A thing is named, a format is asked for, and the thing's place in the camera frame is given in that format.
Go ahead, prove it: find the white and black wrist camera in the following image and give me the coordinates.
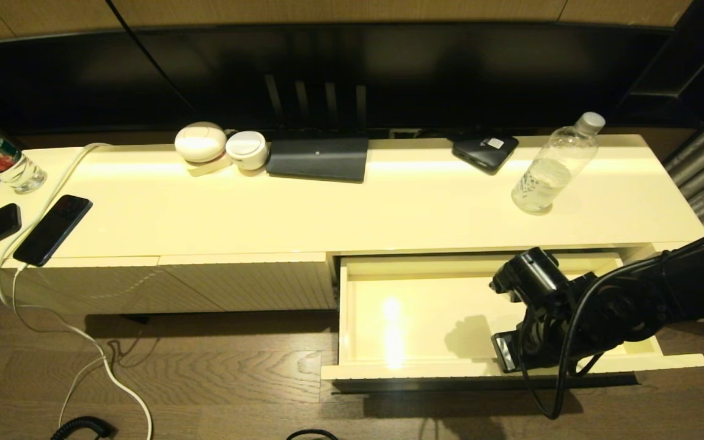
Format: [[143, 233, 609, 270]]
[[491, 332, 523, 373]]

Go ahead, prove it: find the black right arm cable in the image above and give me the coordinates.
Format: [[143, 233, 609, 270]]
[[518, 227, 704, 420]]

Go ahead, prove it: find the cream ribbed cabinet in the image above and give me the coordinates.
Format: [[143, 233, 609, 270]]
[[0, 133, 704, 317]]

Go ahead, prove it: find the black coiled cable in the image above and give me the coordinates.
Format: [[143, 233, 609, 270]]
[[51, 416, 117, 440]]

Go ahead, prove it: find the white round jar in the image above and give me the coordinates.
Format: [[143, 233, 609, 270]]
[[225, 131, 269, 171]]

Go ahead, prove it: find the black box with white sticker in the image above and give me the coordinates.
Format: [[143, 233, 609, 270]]
[[452, 133, 519, 175]]

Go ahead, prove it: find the thin black wall cable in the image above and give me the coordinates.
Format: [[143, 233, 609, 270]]
[[106, 0, 200, 117]]

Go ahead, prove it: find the clear bottle with grey cap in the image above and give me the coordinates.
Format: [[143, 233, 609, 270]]
[[511, 112, 606, 215]]

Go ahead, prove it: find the black flat television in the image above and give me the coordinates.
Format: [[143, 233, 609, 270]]
[[0, 23, 670, 136]]

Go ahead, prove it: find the thick white power cable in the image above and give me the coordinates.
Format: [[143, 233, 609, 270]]
[[0, 142, 154, 440]]

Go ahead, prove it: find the dark grey flat router box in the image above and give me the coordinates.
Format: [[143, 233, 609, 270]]
[[265, 137, 369, 183]]

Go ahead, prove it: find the dark wooden wall frame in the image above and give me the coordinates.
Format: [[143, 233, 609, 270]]
[[609, 0, 704, 129]]

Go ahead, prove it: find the black smartphone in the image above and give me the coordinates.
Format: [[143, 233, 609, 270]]
[[13, 194, 94, 266]]

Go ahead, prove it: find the thin white charging cable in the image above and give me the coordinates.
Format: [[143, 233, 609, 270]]
[[12, 263, 108, 428]]

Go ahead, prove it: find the cream drawer with black handle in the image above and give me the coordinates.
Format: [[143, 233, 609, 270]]
[[321, 252, 704, 392]]

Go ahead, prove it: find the water bottle with green-red label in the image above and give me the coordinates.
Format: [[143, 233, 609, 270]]
[[0, 106, 48, 194]]

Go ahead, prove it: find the white oval speaker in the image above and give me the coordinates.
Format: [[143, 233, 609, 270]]
[[174, 122, 227, 164]]

